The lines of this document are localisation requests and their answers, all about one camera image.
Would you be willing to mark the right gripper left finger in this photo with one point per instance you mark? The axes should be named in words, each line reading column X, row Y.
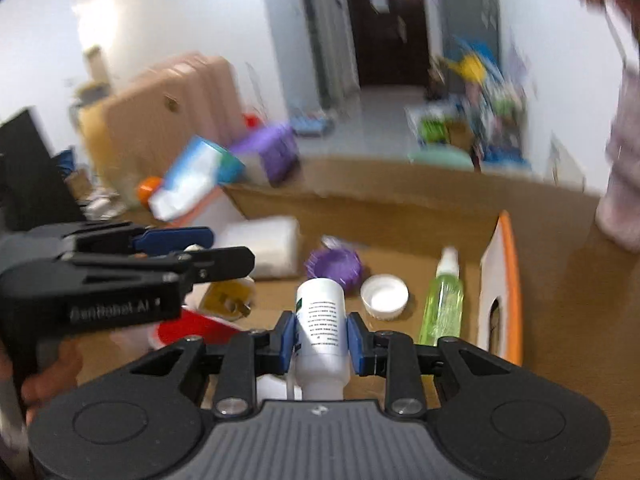
column 248, row 356

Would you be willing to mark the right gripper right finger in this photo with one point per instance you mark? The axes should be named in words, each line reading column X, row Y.
column 392, row 356

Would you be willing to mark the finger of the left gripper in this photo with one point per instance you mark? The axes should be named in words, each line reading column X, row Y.
column 159, row 242
column 203, row 266

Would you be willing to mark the beige power adapter cube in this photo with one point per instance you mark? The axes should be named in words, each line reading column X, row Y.
column 230, row 300

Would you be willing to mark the white spray bottle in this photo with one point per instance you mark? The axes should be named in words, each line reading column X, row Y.
column 321, row 364

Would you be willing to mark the person left hand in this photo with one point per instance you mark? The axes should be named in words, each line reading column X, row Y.
column 59, row 377

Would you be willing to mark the orange fruit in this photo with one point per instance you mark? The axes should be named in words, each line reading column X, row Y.
column 146, row 188

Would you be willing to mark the white cap inside box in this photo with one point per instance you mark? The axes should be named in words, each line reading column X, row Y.
column 384, row 296

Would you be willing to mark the green spray bottle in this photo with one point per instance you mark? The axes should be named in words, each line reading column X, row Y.
column 444, row 302

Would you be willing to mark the white plastic container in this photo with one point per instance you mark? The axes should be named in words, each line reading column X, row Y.
column 274, row 241

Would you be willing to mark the blue tissue pack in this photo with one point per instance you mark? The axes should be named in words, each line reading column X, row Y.
column 201, row 166

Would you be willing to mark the black paper bag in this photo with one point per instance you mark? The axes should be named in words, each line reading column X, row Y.
column 33, row 192

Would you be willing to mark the red cardboard box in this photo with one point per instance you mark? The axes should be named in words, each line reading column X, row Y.
column 399, row 216

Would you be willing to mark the pink ribbed suitcase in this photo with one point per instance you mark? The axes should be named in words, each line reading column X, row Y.
column 152, row 121

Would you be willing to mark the purple plastic stool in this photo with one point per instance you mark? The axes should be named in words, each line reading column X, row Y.
column 269, row 154

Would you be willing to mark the yellow thermos jug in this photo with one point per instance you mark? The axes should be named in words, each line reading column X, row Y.
column 86, row 115

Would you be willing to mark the pink ceramic vase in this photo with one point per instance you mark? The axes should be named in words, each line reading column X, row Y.
column 617, row 214

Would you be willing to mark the yellow watering can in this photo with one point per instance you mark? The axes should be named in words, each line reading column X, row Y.
column 470, row 68

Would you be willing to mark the dark brown door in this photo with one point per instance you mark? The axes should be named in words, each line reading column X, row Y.
column 391, row 42

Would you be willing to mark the purple ring lid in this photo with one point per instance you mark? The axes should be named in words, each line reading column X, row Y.
column 343, row 266

